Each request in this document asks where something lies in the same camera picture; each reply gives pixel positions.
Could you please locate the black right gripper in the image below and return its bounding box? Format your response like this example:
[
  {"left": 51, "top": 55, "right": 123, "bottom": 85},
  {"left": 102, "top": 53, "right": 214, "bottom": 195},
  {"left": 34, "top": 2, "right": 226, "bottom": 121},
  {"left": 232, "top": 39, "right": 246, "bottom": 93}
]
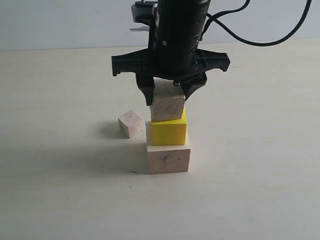
[{"left": 111, "top": 27, "right": 230, "bottom": 106}]

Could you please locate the medium wooden cube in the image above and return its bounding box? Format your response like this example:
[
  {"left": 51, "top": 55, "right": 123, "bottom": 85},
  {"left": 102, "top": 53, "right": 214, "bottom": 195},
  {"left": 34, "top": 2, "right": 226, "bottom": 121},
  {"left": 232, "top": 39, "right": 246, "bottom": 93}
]
[{"left": 149, "top": 78, "right": 186, "bottom": 122}]

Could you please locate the yellow cube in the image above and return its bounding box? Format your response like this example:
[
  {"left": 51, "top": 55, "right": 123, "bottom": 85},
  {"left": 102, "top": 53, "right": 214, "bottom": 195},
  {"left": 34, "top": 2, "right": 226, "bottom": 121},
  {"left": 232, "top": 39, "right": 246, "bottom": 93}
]
[{"left": 150, "top": 107, "right": 187, "bottom": 146}]

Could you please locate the large wooden cube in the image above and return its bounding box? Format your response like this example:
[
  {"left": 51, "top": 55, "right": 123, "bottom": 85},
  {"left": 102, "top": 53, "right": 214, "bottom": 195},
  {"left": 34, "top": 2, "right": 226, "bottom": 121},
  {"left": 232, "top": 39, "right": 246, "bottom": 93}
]
[{"left": 144, "top": 119, "right": 192, "bottom": 175}]

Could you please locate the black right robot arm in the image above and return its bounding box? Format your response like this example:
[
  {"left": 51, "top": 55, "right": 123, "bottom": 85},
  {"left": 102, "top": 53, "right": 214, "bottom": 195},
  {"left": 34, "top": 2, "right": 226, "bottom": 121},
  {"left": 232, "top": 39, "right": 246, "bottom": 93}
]
[{"left": 111, "top": 0, "right": 230, "bottom": 106}]

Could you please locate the small wooden cube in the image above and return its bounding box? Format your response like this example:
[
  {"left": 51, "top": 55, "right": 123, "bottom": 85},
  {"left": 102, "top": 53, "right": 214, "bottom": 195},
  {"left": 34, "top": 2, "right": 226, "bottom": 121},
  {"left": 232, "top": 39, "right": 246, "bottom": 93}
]
[{"left": 118, "top": 109, "right": 143, "bottom": 139}]

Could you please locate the white paper label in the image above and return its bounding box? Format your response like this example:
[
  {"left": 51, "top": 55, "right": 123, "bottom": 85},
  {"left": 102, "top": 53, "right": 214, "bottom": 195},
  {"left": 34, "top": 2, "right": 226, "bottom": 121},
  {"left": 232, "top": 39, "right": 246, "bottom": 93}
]
[{"left": 129, "top": 26, "right": 150, "bottom": 32}]

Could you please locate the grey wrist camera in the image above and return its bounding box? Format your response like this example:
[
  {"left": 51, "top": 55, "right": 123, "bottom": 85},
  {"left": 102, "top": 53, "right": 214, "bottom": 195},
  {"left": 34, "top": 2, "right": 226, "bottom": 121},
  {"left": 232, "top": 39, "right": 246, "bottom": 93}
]
[{"left": 131, "top": 0, "right": 158, "bottom": 26}]

